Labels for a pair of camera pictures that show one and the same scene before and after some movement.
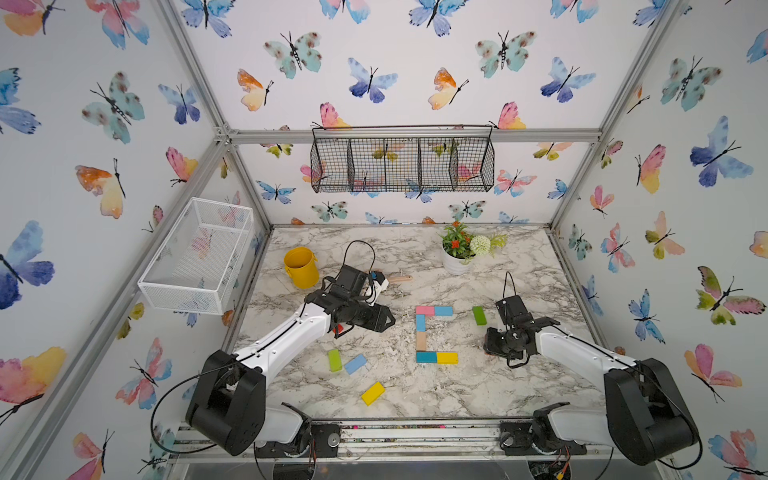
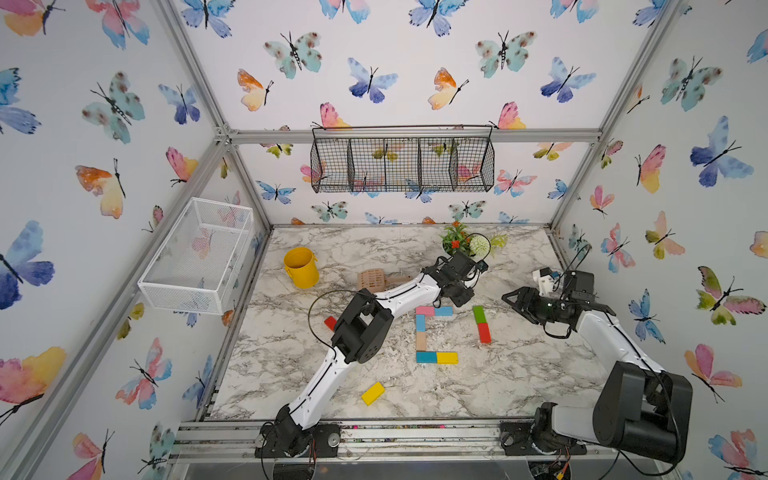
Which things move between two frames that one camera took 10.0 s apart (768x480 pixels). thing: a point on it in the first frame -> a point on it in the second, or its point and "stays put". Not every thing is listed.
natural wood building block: (421, 341) stays put
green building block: (479, 315) stays put
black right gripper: (489, 347) -> (529, 309)
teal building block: (426, 357) stays put
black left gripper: (378, 314) -> (468, 294)
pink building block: (425, 310) stays put
